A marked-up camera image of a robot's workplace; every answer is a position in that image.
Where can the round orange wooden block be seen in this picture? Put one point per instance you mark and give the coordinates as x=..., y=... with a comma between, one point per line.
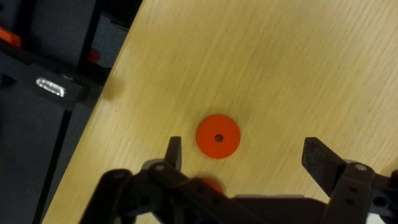
x=215, y=186
x=212, y=145

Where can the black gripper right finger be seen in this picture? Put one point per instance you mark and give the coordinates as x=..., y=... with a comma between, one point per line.
x=321, y=160

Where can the black and red tool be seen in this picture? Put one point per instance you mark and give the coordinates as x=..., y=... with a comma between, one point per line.
x=72, y=95

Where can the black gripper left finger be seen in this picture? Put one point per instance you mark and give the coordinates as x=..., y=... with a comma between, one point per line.
x=174, y=154

